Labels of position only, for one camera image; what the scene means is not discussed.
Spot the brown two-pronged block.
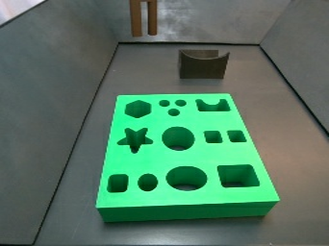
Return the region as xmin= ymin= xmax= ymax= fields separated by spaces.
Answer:
xmin=129 ymin=0 xmax=158 ymax=37

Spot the green shape sorter board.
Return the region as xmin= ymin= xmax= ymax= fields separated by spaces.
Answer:
xmin=97 ymin=93 xmax=280 ymax=222

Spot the dark grey curved bracket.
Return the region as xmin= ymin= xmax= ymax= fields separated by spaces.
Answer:
xmin=180 ymin=49 xmax=230 ymax=79

